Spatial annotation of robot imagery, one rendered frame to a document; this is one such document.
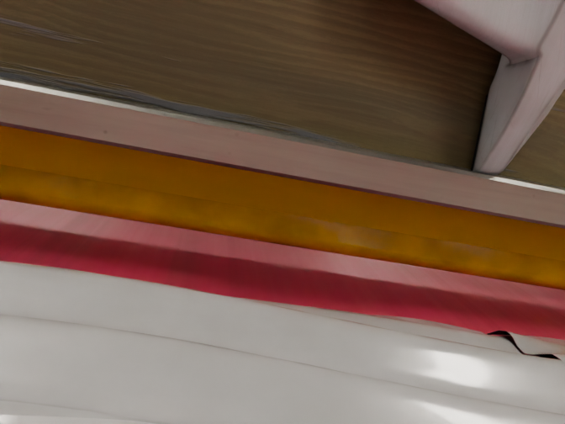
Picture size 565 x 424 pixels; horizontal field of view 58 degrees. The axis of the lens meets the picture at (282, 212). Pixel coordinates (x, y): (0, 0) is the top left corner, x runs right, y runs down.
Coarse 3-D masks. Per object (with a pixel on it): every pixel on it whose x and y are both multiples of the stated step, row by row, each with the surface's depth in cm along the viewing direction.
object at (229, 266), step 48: (0, 240) 13; (48, 240) 14; (96, 240) 14; (144, 240) 15; (192, 240) 16; (240, 240) 17; (192, 288) 12; (240, 288) 13; (288, 288) 14; (336, 288) 14; (384, 288) 15; (432, 288) 16
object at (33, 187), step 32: (0, 192) 14; (32, 192) 14; (64, 192) 14; (96, 192) 14; (128, 192) 15; (160, 192) 15; (160, 224) 15; (192, 224) 15; (224, 224) 15; (256, 224) 15; (288, 224) 15; (320, 224) 15; (384, 256) 16; (416, 256) 16; (448, 256) 16; (480, 256) 16; (512, 256) 16
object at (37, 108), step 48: (0, 96) 11; (48, 96) 12; (96, 96) 12; (144, 144) 12; (192, 144) 12; (240, 144) 12; (288, 144) 12; (336, 144) 13; (384, 192) 13; (432, 192) 13; (480, 192) 13; (528, 192) 13
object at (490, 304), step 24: (456, 288) 17; (480, 288) 17; (504, 288) 18; (528, 288) 19; (480, 312) 15; (504, 312) 15; (528, 312) 16; (552, 312) 16; (504, 336) 13; (552, 336) 14
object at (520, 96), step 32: (416, 0) 12; (448, 0) 11; (480, 0) 12; (512, 0) 12; (544, 0) 12; (480, 32) 12; (512, 32) 12; (544, 32) 11; (512, 64) 13; (544, 64) 12; (512, 96) 12; (544, 96) 12; (480, 128) 14; (512, 128) 13; (480, 160) 13
